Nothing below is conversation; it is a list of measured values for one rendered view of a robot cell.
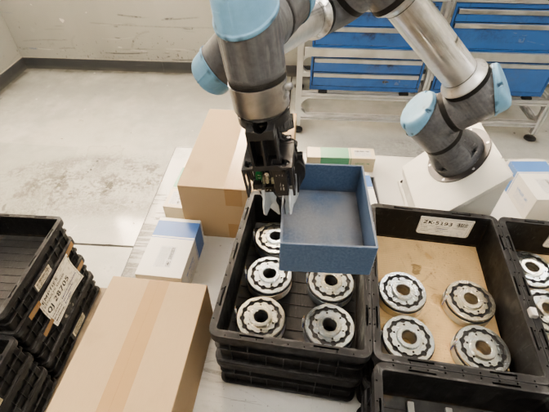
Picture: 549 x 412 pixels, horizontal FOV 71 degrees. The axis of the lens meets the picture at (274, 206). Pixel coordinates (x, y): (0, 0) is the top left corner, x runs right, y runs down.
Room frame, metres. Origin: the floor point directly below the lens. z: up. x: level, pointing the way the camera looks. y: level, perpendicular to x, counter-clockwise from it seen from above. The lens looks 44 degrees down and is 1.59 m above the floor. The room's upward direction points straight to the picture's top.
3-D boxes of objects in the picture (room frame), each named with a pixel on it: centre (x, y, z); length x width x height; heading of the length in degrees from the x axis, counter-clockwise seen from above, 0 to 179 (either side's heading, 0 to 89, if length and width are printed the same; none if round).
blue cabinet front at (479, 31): (2.34, -1.39, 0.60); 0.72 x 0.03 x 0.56; 86
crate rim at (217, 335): (0.51, -0.05, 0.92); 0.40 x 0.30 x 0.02; 171
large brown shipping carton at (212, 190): (0.97, 0.09, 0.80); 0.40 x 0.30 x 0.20; 174
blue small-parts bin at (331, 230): (0.48, -0.09, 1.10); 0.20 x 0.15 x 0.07; 177
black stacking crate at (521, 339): (0.47, -0.35, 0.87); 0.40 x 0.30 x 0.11; 171
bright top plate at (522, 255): (0.54, -0.60, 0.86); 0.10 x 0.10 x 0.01
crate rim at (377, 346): (0.47, -0.35, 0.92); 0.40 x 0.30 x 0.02; 171
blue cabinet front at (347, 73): (2.40, -0.59, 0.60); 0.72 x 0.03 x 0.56; 86
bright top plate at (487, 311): (0.46, -0.42, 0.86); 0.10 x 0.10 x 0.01
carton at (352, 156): (1.12, -0.24, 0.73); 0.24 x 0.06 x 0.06; 87
